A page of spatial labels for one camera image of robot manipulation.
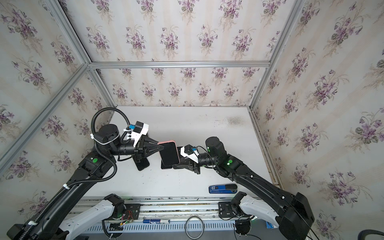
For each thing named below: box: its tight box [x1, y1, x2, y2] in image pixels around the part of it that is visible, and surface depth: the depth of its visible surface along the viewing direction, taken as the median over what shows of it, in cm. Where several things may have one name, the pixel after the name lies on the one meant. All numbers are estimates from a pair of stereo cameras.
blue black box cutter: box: [208, 184, 238, 194], surface depth 80 cm
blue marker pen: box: [142, 219, 165, 224], surface depth 71 cm
